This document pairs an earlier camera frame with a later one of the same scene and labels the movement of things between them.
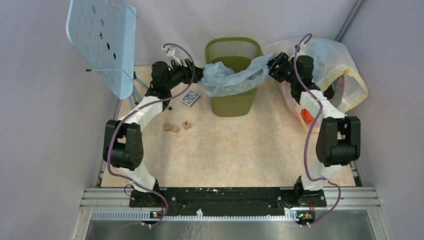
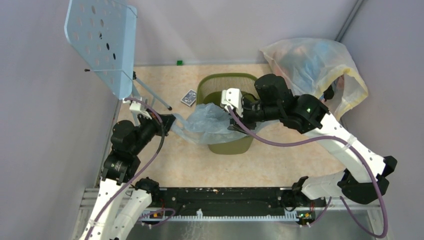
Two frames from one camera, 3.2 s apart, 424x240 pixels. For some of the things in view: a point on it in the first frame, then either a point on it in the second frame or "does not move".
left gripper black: (188, 71) → (164, 126)
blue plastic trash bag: (218, 79) → (209, 124)
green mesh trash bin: (235, 52) → (210, 87)
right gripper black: (280, 61) → (251, 126)
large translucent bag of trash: (331, 68) does not move
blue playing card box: (190, 97) does not move
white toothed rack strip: (148, 216) does not move
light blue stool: (104, 32) does not move
